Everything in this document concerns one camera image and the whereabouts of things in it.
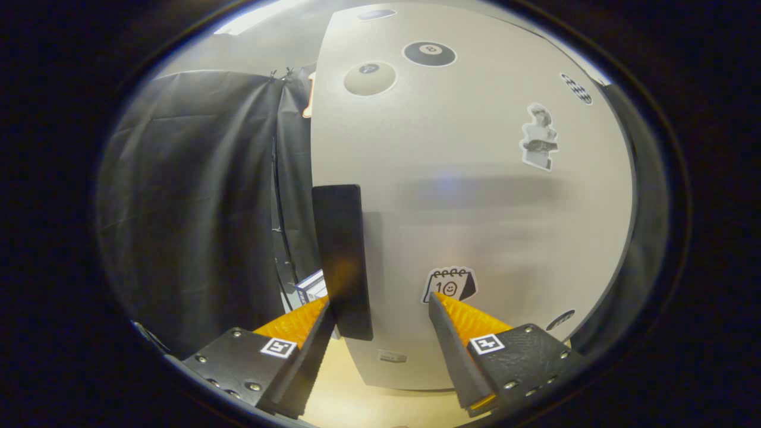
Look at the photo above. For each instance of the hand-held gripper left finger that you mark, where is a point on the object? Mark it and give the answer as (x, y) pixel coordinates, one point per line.
(309, 368)

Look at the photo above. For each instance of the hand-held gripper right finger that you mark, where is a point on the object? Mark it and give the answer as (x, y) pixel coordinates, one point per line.
(458, 362)

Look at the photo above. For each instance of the dark blue spine book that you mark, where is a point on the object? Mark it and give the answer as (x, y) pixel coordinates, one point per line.
(310, 288)

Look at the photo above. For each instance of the black backdrop cloth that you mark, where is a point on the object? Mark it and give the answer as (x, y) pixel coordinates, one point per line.
(190, 208)

